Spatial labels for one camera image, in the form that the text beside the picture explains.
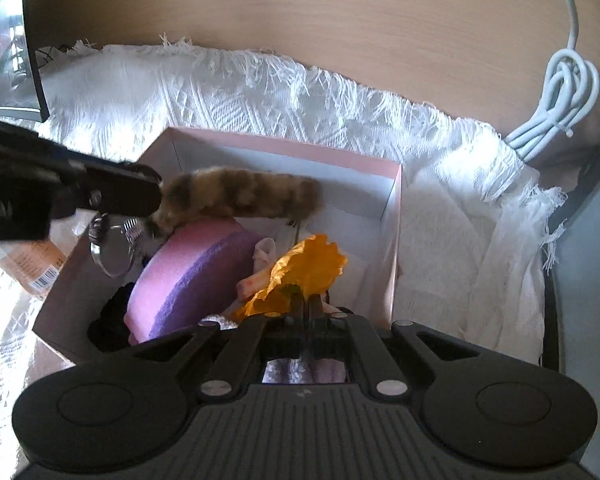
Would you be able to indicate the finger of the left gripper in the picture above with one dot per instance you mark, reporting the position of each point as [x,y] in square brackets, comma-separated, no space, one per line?
[127,188]

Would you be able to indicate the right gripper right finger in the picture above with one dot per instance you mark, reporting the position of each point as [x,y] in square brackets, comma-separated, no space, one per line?
[351,338]

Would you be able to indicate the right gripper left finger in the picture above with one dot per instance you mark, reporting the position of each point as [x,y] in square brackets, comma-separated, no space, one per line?
[233,360]

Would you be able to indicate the orange cloth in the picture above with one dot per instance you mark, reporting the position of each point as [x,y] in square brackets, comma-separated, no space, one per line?
[309,268]

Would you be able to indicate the purple painted sponge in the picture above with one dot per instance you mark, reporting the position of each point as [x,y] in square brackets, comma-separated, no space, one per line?
[194,274]

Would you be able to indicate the brown fluffy tail keychain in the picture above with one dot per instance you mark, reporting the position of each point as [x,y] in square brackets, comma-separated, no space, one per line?
[223,193]

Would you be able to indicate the barcode label packet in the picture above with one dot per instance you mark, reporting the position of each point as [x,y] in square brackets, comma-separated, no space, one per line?
[35,266]

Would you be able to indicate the pink white small cloth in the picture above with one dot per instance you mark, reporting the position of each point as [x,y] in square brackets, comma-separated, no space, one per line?
[264,257]

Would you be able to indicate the black monitor screen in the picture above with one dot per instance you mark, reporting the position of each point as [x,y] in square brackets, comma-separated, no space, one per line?
[21,92]

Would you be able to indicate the pink cardboard box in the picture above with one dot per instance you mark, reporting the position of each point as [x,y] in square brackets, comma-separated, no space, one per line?
[360,214]

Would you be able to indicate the white textured blanket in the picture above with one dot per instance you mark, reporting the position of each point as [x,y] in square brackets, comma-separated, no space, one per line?
[471,218]

